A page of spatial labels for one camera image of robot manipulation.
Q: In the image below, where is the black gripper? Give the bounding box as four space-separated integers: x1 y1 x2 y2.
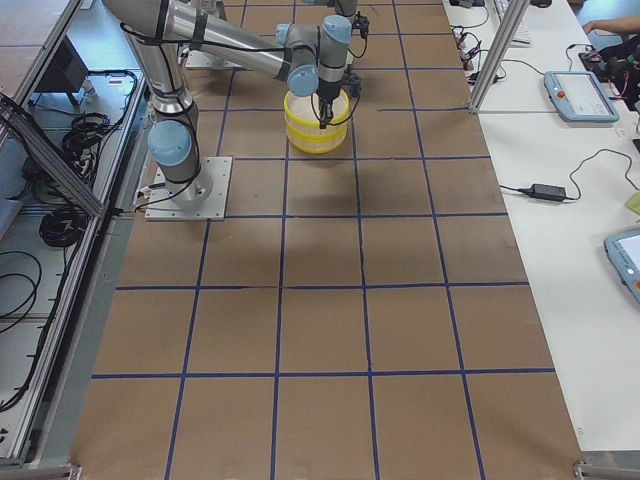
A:
316 72 361 129
352 13 369 38

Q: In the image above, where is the yellow top steamer layer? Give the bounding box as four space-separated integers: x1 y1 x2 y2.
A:
283 88 351 137

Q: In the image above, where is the yellow steamer layer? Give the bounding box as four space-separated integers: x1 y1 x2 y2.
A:
283 88 351 137
286 126 347 154

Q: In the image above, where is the yellow bottom steamer layer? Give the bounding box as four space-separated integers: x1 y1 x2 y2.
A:
286 126 347 154

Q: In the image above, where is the white keyboard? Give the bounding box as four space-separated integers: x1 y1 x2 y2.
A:
492 0 532 47

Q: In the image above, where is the brown paper table mat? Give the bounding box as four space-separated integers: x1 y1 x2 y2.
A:
71 1 580 479

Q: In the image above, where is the blue teach pendant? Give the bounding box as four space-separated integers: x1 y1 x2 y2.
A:
543 71 619 123
603 228 640 302

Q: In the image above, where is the black power adapter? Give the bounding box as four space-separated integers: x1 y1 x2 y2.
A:
518 183 568 202

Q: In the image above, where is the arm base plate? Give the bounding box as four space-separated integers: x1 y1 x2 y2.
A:
144 156 233 221
186 50 240 70

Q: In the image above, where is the aluminium frame post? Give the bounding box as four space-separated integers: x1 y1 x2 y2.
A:
468 27 510 113

